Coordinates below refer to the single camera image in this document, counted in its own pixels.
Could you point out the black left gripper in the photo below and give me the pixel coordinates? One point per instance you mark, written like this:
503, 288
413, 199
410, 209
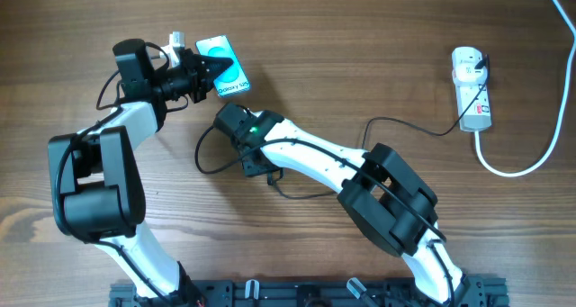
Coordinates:
193, 65

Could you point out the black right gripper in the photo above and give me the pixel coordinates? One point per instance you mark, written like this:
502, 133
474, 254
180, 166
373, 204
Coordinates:
249, 170

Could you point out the cyan screen smartphone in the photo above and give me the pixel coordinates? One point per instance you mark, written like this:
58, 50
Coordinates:
231, 78

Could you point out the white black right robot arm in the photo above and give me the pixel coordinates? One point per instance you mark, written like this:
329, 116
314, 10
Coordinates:
384, 197

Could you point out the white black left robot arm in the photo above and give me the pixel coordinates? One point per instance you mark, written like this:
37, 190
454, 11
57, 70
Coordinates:
96, 191

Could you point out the white usb charger plug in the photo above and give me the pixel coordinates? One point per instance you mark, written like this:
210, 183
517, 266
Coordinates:
469, 74

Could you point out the white power strip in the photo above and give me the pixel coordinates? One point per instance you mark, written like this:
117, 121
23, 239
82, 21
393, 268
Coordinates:
473, 105

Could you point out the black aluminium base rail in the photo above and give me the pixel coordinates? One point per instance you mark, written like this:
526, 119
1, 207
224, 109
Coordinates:
474, 291

